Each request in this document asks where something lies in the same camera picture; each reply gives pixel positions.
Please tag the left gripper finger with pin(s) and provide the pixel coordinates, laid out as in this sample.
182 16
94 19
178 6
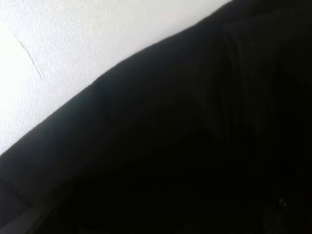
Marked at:
288 216

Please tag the black printed t-shirt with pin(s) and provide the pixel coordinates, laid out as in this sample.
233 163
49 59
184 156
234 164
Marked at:
192 135

